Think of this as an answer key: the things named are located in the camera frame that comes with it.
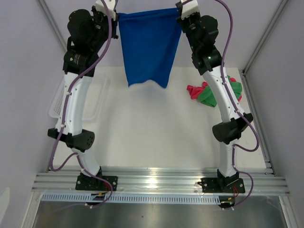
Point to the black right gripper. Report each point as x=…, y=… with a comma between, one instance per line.
x=180, y=20

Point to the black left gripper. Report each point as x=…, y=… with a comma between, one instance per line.
x=95, y=14

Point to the blue microfiber towel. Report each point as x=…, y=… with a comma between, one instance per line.
x=149, y=43

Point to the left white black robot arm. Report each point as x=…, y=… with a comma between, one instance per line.
x=89, y=32

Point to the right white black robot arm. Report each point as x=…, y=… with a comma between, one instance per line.
x=208, y=61

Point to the pink microfiber towel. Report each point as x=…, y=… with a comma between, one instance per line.
x=194, y=91

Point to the green microfiber towel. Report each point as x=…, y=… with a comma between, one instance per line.
x=206, y=97

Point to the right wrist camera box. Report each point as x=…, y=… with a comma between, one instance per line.
x=187, y=7

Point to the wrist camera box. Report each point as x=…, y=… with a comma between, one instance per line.
x=107, y=7
x=187, y=7

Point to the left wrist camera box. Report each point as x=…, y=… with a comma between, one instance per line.
x=107, y=7

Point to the left aluminium frame post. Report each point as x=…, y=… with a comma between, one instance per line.
x=52, y=24

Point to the aluminium frame post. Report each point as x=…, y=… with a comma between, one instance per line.
x=52, y=24
x=271, y=25

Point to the right aluminium frame post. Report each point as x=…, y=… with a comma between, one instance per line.
x=271, y=25

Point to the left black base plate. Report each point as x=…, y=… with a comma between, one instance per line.
x=92, y=184

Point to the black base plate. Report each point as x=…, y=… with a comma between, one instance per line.
x=213, y=185
x=92, y=184

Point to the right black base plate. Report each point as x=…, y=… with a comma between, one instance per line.
x=213, y=185

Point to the aluminium extrusion rail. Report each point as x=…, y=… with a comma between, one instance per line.
x=161, y=180

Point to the white slotted cable duct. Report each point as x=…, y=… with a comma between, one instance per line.
x=131, y=198

